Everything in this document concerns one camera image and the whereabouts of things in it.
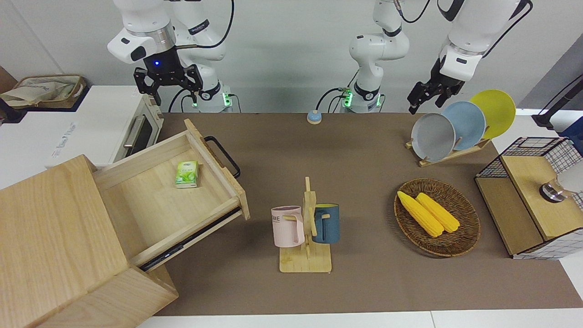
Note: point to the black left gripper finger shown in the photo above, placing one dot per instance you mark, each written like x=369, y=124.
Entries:
x=446, y=95
x=416, y=98

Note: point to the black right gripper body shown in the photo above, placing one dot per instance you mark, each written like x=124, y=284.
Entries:
x=163, y=64

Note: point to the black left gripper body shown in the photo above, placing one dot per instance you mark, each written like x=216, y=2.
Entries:
x=444, y=82

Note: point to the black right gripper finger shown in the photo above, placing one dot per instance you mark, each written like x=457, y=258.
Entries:
x=145, y=82
x=195, y=79

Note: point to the light wooden drawer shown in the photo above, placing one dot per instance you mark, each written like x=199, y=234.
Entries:
x=150, y=205

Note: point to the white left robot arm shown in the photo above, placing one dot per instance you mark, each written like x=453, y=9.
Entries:
x=378, y=45

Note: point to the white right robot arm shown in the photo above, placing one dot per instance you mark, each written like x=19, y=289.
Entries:
x=136, y=18

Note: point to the light blue plate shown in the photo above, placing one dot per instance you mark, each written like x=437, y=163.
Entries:
x=469, y=120

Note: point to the grey plate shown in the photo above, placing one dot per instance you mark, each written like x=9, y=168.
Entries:
x=432, y=136

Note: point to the yellow plate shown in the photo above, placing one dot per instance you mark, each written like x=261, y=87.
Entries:
x=498, y=109

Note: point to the wooden plate rack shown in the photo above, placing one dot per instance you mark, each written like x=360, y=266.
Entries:
x=455, y=154

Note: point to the green tissue pack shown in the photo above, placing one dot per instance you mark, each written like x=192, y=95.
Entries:
x=186, y=174

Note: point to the beige bag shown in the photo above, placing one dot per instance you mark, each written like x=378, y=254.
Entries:
x=41, y=91

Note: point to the small blue round button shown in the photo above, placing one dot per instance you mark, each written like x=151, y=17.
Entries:
x=314, y=117

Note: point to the yellow corn cob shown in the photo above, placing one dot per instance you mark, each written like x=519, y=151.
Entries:
x=439, y=212
x=419, y=214

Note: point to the brown wicker basket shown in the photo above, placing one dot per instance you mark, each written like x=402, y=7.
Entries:
x=464, y=228

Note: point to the blue object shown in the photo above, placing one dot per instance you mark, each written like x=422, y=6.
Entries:
x=575, y=132

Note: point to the clear glass with metal base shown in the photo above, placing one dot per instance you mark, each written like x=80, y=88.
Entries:
x=553, y=191

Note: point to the dark blue mug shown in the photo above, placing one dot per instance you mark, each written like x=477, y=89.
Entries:
x=330, y=225

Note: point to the pink mug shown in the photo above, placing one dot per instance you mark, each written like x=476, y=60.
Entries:
x=284, y=225

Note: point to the light wooden cabinet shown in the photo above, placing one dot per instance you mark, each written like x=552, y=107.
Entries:
x=50, y=237

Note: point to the brown table mat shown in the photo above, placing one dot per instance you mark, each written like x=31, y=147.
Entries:
x=364, y=282

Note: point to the wooden mug rack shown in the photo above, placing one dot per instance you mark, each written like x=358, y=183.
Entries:
x=305, y=262

